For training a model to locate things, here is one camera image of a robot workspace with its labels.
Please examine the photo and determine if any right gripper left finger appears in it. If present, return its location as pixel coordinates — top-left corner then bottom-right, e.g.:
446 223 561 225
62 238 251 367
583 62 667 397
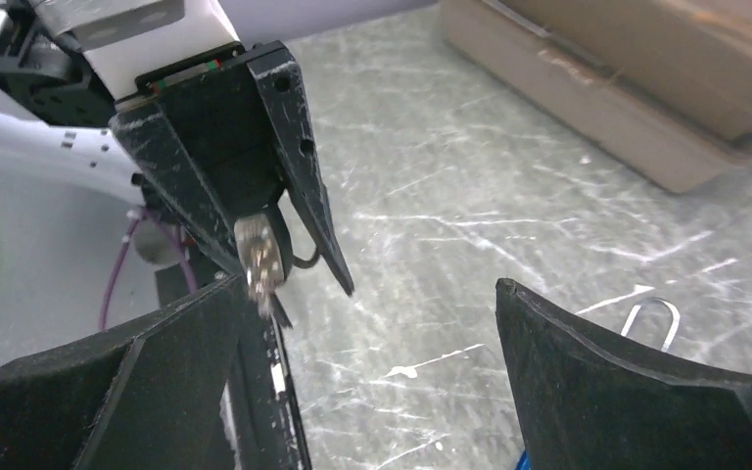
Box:
0 276 263 469

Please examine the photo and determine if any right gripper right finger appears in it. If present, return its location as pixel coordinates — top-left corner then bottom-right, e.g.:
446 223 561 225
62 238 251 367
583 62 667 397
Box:
495 278 752 469

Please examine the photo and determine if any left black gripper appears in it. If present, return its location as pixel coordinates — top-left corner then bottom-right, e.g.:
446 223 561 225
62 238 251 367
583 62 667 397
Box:
110 41 354 296

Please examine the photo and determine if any blue cable lock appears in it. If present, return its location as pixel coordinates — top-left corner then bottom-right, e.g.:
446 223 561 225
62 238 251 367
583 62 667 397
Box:
514 450 531 470

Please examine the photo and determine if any brass padlock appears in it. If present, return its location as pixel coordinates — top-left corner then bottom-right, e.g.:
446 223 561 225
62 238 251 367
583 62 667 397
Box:
619 296 682 353

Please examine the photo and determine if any small black cable lock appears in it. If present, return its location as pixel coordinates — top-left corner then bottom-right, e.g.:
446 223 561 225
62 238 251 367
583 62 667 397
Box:
234 205 320 328

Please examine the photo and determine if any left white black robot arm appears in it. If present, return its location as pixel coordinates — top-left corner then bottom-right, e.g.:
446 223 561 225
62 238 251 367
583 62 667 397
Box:
0 1 354 299

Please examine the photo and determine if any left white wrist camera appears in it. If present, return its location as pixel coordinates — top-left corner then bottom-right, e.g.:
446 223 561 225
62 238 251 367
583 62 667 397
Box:
29 0 239 100

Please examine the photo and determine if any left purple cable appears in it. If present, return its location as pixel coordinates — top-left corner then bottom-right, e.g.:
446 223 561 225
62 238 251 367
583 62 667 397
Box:
97 206 199 332

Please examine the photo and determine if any translucent brown toolbox pink handle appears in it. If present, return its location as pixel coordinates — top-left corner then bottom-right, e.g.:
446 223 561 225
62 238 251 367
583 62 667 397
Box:
440 1 752 193

